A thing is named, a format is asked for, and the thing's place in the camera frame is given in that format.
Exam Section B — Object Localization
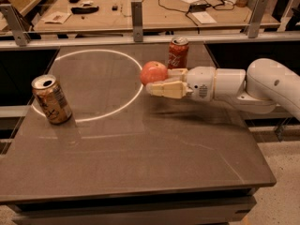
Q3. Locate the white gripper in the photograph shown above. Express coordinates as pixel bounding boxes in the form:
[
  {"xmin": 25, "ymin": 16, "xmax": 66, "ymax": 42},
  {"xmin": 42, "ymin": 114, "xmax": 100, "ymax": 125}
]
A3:
[{"xmin": 145, "ymin": 67, "xmax": 216, "ymax": 102}]

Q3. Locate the red apple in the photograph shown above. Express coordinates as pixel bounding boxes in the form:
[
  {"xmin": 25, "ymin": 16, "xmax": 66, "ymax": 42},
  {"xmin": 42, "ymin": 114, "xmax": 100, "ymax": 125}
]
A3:
[{"xmin": 140, "ymin": 61, "xmax": 168, "ymax": 85}]

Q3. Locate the right metal bracket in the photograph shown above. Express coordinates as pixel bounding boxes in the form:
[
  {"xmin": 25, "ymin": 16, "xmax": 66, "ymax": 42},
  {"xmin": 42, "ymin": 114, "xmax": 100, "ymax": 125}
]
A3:
[{"xmin": 246, "ymin": 0, "xmax": 269, "ymax": 38}]

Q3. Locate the metal bracket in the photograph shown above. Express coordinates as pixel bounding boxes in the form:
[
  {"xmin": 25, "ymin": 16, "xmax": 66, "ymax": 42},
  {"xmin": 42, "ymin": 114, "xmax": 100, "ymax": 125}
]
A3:
[
  {"xmin": 246, "ymin": 0, "xmax": 269, "ymax": 38},
  {"xmin": 131, "ymin": 0, "xmax": 143, "ymax": 42},
  {"xmin": 0, "ymin": 4, "xmax": 30, "ymax": 47}
]

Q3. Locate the left metal bracket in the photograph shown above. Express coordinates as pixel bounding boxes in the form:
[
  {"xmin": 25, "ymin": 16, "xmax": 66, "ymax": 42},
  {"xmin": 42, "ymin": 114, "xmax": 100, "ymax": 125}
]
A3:
[{"xmin": 0, "ymin": 4, "xmax": 30, "ymax": 47}]

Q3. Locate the middle metal bracket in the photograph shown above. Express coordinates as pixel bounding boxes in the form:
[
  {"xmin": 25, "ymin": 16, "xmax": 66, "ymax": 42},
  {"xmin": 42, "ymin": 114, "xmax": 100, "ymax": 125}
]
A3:
[{"xmin": 131, "ymin": 0, "xmax": 143, "ymax": 42}]

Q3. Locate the black power adapter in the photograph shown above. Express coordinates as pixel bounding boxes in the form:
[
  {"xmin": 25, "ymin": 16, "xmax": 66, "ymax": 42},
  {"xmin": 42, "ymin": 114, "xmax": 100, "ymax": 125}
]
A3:
[{"xmin": 188, "ymin": 3, "xmax": 211, "ymax": 13}]

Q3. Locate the black device on table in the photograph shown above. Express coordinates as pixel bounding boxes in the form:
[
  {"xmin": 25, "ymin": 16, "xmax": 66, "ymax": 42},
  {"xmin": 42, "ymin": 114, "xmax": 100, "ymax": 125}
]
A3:
[{"xmin": 71, "ymin": 7, "xmax": 99, "ymax": 14}]

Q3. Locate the wooden background table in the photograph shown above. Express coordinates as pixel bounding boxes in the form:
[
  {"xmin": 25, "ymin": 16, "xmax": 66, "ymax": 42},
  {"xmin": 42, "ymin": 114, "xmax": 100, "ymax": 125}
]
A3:
[{"xmin": 32, "ymin": 0, "xmax": 280, "ymax": 34}]

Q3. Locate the metal rail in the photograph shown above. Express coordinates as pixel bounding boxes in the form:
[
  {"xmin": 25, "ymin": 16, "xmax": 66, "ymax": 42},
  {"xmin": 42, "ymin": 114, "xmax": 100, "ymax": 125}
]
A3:
[{"xmin": 0, "ymin": 31, "xmax": 300, "ymax": 51}]

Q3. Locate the red cola can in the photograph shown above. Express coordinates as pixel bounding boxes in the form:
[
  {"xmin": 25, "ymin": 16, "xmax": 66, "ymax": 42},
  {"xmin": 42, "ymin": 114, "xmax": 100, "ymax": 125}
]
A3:
[{"xmin": 168, "ymin": 37, "xmax": 189, "ymax": 69}]

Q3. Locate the white card paper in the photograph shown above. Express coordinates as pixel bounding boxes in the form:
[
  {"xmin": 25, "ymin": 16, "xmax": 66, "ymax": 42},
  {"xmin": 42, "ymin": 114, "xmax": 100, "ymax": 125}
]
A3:
[{"xmin": 42, "ymin": 11, "xmax": 70, "ymax": 24}]

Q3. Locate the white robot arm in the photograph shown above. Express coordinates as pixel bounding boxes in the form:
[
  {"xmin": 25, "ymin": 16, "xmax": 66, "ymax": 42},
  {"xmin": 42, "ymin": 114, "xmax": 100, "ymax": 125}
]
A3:
[{"xmin": 146, "ymin": 58, "xmax": 300, "ymax": 120}]

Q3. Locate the orange gold soda can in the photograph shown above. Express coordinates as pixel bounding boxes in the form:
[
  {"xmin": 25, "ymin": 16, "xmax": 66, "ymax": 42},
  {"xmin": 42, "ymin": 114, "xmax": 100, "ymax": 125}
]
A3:
[{"xmin": 31, "ymin": 74, "xmax": 72, "ymax": 125}]

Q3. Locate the black cable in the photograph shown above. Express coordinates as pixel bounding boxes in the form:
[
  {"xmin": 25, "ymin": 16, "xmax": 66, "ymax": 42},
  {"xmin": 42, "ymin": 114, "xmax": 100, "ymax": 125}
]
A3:
[{"xmin": 157, "ymin": 0, "xmax": 236, "ymax": 27}]

